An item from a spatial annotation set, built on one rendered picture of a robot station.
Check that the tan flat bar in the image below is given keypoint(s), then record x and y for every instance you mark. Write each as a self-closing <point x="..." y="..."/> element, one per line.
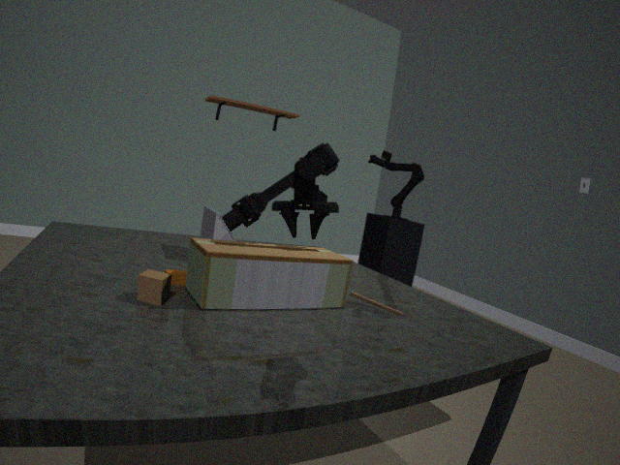
<point x="377" y="304"/>

